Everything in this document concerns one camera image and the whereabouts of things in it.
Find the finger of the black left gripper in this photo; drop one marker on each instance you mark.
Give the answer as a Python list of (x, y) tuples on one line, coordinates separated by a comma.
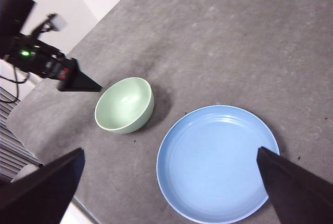
[(79, 82)]

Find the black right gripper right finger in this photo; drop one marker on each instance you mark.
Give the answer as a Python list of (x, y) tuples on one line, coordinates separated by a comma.
[(299, 195)]

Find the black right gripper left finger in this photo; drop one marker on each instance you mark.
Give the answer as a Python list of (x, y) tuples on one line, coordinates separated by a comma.
[(39, 198)]

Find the green ribbed bowl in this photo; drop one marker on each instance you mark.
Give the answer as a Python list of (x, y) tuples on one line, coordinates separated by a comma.
[(122, 104)]

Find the blue round plate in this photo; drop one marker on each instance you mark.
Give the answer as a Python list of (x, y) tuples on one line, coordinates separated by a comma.
[(208, 161)]

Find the white rounded object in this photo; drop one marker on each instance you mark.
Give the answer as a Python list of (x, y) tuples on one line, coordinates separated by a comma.
[(24, 173)]

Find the grey slatted panel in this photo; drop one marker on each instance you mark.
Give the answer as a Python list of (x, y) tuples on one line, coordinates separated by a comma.
[(10, 141)]

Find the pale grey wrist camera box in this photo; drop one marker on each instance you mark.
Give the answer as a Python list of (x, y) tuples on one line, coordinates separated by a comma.
[(59, 22)]

